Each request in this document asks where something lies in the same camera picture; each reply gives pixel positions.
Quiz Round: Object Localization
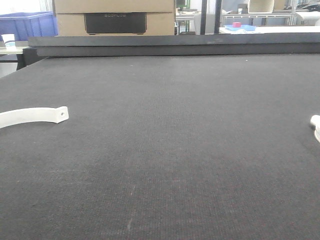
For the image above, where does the white PVC pipe fitting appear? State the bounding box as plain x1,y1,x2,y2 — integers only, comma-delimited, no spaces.
310,115,320,143

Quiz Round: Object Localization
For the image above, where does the white curved pipe clamp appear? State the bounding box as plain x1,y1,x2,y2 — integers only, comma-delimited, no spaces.
0,106,69,129

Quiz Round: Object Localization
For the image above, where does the blue plastic bin background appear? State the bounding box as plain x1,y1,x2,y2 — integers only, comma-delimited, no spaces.
0,11,58,41

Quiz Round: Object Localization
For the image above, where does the pink block on tray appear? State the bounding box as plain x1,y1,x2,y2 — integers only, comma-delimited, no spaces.
232,22,242,28

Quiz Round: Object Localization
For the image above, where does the light blue tray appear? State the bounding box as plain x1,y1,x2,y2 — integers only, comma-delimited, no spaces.
225,24,256,32

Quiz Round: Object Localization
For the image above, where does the large cardboard box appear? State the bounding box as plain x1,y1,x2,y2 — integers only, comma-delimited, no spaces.
52,0,176,37

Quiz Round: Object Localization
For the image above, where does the white paper cup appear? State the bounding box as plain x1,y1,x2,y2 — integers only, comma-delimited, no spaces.
1,34,16,48

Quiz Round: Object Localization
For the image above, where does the black vertical post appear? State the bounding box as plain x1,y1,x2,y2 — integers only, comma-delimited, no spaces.
200,0,208,35

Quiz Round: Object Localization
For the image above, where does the dark grey table back rail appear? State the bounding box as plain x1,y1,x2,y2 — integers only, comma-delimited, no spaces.
28,32,320,58

